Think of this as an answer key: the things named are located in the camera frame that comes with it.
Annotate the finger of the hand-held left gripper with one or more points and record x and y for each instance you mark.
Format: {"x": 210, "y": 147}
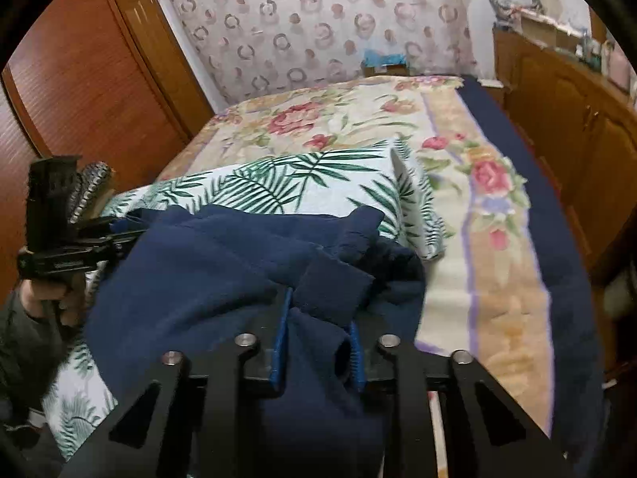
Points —
{"x": 124, "y": 226}
{"x": 119, "y": 248}

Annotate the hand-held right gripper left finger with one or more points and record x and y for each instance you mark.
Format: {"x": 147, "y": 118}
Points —
{"x": 279, "y": 348}

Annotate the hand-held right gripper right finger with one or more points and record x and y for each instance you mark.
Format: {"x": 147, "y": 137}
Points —
{"x": 356, "y": 358}

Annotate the navy printed t-shirt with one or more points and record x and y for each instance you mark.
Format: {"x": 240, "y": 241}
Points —
{"x": 199, "y": 279}

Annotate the person's left forearm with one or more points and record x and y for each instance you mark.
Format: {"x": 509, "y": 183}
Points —
{"x": 25, "y": 353}

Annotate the person's left hand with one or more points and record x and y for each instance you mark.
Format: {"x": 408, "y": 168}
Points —
{"x": 37, "y": 294}

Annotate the circle patterned folded quilt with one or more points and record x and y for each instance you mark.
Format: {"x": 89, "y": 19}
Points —
{"x": 97, "y": 179}

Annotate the wooden louvered wardrobe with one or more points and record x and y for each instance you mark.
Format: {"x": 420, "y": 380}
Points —
{"x": 99, "y": 89}

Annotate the navy bedsheet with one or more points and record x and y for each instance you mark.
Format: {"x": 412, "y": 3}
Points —
{"x": 562, "y": 269}

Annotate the floral blanket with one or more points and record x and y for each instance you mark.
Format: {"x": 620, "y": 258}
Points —
{"x": 348, "y": 114}

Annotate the circle patterned sheer curtain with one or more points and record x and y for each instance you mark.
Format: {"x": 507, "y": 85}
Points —
{"x": 308, "y": 25}

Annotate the small cardboard box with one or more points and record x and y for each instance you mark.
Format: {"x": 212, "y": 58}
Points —
{"x": 385, "y": 69}

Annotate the wooden sideboard cabinet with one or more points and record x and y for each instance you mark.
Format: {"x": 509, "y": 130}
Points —
{"x": 557, "y": 99}

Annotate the open cardboard box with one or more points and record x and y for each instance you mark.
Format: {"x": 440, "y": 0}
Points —
{"x": 542, "y": 30}

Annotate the pink bottle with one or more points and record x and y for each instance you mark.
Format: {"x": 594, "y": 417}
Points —
{"x": 619, "y": 67}

